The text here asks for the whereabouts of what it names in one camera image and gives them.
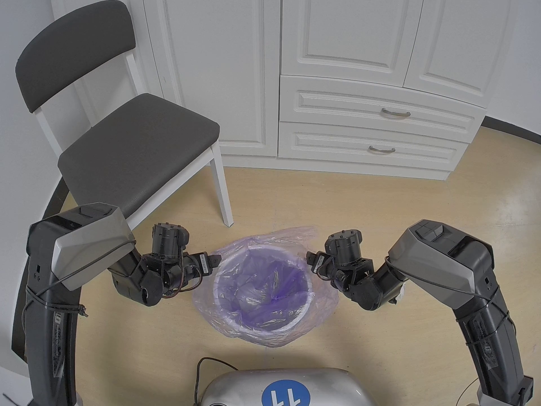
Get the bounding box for white wardrobe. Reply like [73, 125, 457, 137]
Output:
[48, 0, 518, 182]

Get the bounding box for white trash bin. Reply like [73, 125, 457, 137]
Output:
[213, 246, 313, 333]

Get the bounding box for black cable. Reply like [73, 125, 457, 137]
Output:
[194, 357, 239, 404]

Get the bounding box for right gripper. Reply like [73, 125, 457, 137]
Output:
[311, 251, 354, 293]

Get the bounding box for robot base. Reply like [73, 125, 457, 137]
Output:
[203, 367, 377, 406]

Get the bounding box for purple plastic bag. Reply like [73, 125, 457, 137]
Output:
[192, 226, 340, 349]

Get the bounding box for white chair grey cushions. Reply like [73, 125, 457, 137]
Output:
[15, 0, 234, 231]

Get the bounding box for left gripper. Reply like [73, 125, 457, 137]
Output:
[166, 252, 214, 289]

